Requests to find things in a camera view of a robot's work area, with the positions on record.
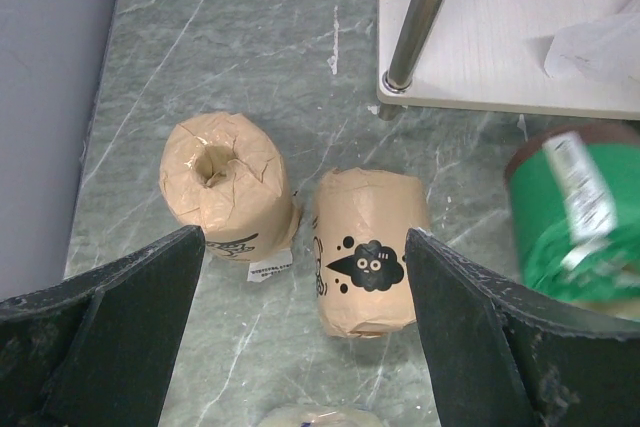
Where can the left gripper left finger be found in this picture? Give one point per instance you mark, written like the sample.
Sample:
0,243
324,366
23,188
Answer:
99,349

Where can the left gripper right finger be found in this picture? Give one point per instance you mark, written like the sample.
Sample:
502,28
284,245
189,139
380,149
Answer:
501,354

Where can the beige roll cloud print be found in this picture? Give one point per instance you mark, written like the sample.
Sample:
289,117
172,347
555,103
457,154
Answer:
360,222

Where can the green brown roll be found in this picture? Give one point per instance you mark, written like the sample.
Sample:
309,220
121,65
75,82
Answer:
574,196

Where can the beige roll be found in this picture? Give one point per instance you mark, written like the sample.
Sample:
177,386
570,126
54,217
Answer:
223,173

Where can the plain white toilet roll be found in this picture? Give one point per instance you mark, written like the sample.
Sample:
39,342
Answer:
605,50

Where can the white two-tier shelf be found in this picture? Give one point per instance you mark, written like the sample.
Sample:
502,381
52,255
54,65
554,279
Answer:
489,55

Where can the blue Tempo wrapped roll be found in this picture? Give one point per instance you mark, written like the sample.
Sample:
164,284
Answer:
319,416

